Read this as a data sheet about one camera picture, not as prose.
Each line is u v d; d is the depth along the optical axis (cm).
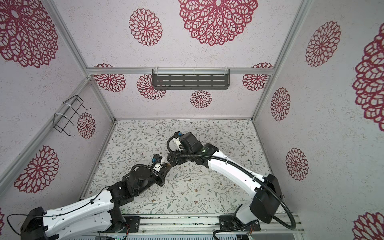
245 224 60
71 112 80
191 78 93
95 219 58
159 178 65
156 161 62
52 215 43
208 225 76
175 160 67
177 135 68
